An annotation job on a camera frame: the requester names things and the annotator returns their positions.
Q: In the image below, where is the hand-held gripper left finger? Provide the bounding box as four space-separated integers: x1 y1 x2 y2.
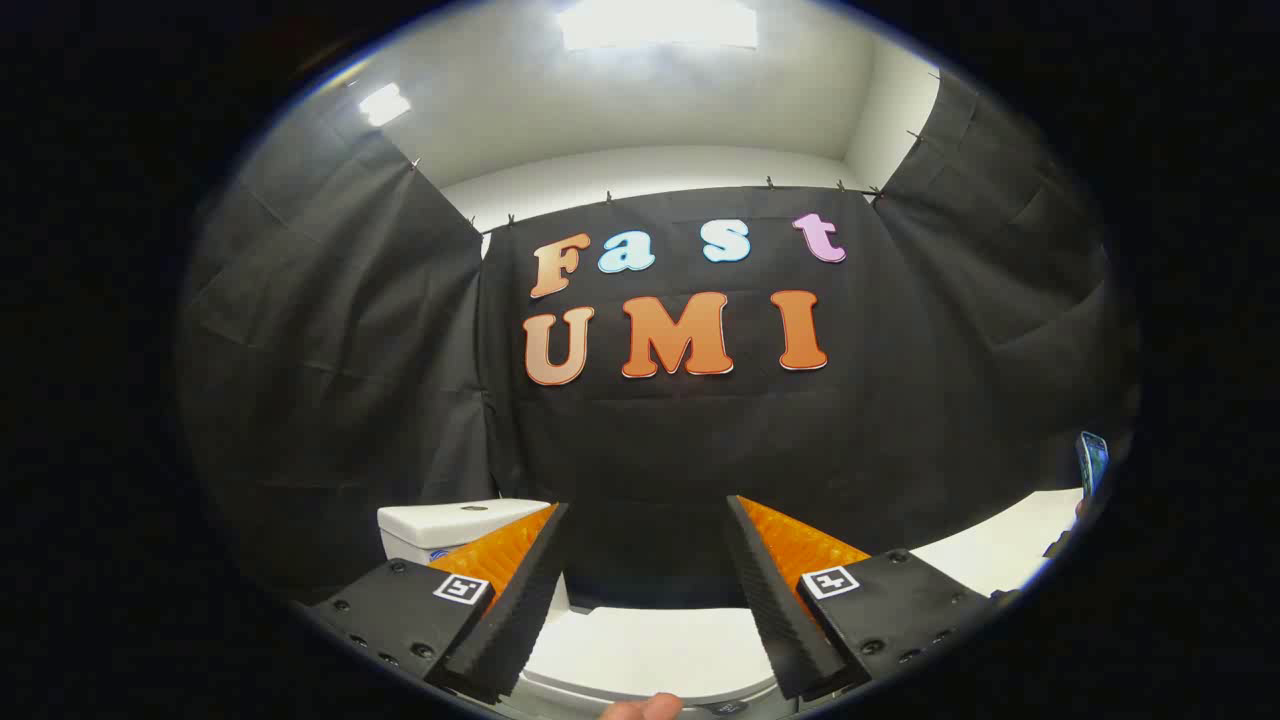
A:
310 502 571 706

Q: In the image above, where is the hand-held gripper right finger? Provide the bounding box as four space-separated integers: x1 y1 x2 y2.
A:
726 495 1002 702

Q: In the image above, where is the black backdrop cloth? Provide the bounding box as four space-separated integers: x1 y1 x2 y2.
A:
175 70 1141 611

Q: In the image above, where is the white panelled door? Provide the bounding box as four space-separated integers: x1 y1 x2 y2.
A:
908 487 1087 598

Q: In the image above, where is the blue smartphone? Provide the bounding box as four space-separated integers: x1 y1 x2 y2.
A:
1077 431 1111 499

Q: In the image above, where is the small ceiling light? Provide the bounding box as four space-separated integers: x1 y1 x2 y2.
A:
358 83 412 128

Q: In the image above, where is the large rectangular ceiling light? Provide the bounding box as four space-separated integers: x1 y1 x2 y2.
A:
557 0 760 52

